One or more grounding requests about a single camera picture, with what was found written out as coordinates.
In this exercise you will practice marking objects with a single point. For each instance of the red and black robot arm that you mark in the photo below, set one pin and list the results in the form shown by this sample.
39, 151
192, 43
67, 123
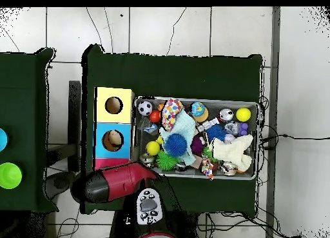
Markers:
118, 180

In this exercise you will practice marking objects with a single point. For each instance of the green cup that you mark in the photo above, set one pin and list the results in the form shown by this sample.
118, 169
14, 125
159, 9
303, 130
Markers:
10, 175

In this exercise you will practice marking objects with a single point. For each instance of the blue spiky ball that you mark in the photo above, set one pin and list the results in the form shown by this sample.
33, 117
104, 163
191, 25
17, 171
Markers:
216, 133

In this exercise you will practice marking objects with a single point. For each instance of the yellow tennis ball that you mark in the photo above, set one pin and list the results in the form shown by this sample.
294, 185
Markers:
243, 114

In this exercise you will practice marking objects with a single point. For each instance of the black and white soccer ball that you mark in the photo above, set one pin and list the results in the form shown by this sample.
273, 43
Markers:
145, 108

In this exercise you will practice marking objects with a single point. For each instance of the small red ball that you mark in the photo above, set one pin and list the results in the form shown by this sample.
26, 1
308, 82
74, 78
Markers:
155, 116

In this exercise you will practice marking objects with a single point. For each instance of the dark green table cloth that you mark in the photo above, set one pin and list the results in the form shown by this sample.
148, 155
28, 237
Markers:
180, 75

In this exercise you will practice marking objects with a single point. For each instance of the globe print ball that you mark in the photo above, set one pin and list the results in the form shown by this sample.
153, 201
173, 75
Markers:
198, 109

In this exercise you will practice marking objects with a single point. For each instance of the large multicoloured patterned cloth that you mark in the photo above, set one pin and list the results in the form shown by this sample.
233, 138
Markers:
171, 114

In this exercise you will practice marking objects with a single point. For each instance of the blue cup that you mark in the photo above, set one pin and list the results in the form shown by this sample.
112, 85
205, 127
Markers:
3, 140

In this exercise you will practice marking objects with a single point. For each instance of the wooden box with three holes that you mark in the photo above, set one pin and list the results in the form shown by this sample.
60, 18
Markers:
125, 114

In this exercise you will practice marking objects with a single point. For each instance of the blue spiky toy with eyes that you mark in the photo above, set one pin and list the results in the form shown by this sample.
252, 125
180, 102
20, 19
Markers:
175, 144

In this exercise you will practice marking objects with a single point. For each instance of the red soda can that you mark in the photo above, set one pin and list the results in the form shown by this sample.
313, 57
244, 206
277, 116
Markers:
226, 115

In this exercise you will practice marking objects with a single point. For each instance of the green cloth covered side table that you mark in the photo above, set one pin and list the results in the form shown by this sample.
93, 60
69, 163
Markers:
23, 119

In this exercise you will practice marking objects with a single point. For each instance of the cream waffle cloth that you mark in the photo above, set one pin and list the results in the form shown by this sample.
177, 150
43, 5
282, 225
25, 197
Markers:
230, 151

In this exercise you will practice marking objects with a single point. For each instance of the green spiky ball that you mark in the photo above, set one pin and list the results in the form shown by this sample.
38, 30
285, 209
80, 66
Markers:
166, 161

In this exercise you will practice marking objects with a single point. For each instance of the smooth yellow ball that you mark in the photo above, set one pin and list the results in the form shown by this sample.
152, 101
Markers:
153, 148

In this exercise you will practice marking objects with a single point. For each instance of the mint green waffle cloth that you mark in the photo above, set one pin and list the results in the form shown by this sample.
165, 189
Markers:
185, 125

